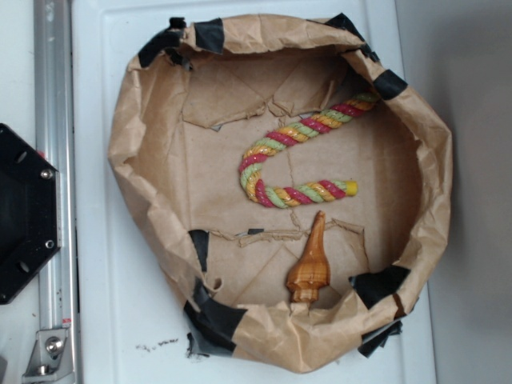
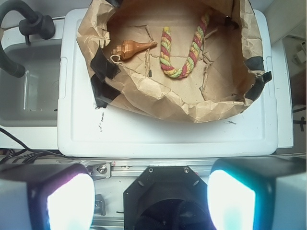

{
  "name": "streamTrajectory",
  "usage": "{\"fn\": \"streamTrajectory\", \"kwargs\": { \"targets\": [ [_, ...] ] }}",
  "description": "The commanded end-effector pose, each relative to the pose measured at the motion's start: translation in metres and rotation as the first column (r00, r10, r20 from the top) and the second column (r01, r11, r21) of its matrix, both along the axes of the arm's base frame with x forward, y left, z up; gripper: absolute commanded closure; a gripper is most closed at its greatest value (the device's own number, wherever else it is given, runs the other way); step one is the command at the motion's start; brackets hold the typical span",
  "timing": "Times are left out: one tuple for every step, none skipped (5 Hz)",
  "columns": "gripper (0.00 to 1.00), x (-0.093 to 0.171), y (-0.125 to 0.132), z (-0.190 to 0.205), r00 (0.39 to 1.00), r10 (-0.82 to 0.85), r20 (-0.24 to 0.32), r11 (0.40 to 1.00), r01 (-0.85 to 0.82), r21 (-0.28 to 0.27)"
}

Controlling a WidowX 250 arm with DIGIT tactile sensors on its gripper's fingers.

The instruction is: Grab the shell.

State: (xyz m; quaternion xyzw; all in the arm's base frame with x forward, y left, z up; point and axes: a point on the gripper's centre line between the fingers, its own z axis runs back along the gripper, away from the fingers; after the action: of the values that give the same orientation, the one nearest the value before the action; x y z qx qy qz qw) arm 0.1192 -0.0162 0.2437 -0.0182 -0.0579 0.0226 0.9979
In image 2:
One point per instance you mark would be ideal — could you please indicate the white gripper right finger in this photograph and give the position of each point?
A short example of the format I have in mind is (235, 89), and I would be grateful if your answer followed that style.
(258, 193)

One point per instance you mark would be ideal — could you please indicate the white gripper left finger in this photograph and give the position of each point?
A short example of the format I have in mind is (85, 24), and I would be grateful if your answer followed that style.
(46, 197)

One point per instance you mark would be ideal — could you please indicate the orange spiral sea shell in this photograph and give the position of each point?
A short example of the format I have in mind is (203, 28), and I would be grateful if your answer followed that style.
(129, 48)

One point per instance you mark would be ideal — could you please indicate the crumpled brown paper bag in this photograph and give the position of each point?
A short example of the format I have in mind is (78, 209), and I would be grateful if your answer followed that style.
(207, 66)

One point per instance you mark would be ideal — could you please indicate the dark grey toy faucet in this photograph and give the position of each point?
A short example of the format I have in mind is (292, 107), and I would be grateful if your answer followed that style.
(34, 23)

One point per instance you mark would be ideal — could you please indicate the aluminium extrusion rail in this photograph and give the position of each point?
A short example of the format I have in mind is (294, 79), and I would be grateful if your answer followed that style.
(106, 168)

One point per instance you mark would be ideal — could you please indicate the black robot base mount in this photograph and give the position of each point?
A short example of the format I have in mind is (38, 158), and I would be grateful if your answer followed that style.
(167, 198)

